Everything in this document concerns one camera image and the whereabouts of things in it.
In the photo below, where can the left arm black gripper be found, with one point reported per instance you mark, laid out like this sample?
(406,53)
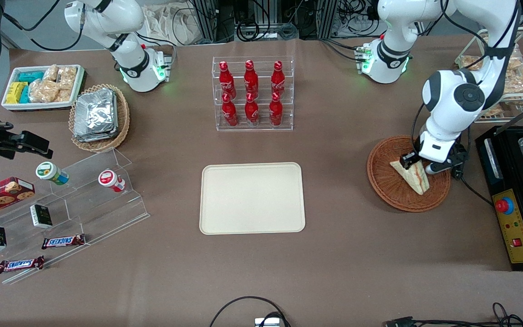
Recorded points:
(456,156)

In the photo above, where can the triangle sandwich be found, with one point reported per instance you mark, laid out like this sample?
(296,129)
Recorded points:
(415,179)

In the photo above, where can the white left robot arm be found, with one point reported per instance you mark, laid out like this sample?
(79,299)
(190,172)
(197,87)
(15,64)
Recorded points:
(447,91)

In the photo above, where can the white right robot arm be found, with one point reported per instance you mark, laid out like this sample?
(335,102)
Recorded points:
(107,20)

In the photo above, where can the brown round wicker basket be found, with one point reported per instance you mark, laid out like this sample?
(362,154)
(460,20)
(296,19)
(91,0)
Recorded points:
(386,181)

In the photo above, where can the tan oval wicker basket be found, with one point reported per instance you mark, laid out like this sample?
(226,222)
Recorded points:
(123,122)

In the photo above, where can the beige plastic tray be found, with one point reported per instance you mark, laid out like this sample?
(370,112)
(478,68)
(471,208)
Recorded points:
(252,200)

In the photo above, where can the green lid yogurt cup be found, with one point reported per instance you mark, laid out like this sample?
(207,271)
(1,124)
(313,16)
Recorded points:
(50,172)

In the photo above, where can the white rectangular snack bin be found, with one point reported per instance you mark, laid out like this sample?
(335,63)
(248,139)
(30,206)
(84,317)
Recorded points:
(9,105)

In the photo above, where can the teal snack packet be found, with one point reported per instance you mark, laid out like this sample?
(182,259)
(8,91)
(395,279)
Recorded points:
(31,76)
(25,95)

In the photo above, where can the clear bag rice crackers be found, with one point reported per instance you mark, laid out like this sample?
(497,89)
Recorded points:
(67,77)
(43,91)
(51,72)

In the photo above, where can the yellow snack packet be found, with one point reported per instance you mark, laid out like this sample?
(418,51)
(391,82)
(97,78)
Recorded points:
(16,92)

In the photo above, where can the silver foil lidded container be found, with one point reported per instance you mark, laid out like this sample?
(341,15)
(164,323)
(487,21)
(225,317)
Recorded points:
(96,113)

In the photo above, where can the red lid yogurt cup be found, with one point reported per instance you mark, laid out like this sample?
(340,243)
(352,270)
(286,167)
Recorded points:
(109,179)

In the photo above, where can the clear bag puffed snack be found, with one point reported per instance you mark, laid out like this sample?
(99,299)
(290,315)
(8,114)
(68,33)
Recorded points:
(472,62)
(493,110)
(521,81)
(518,61)

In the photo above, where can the black sealing machine yellow panel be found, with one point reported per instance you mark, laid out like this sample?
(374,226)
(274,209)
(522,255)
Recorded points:
(511,181)

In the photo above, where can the clear acrylic stepped display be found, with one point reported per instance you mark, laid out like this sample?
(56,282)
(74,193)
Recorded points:
(107,213)

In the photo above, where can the snickers chocolate bar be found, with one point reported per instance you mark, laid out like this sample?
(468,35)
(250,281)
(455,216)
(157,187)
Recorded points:
(21,264)
(63,241)

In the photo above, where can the red cola bottle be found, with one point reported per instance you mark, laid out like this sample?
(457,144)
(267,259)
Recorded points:
(252,112)
(276,112)
(229,113)
(278,81)
(227,81)
(251,79)

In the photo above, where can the clear acrylic bottle rack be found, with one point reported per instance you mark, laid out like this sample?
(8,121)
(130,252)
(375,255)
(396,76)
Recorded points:
(252,122)

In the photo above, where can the white cloth bag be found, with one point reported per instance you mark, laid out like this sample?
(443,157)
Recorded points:
(161,22)

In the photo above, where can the grey device table edge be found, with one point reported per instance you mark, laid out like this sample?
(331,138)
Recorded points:
(268,322)

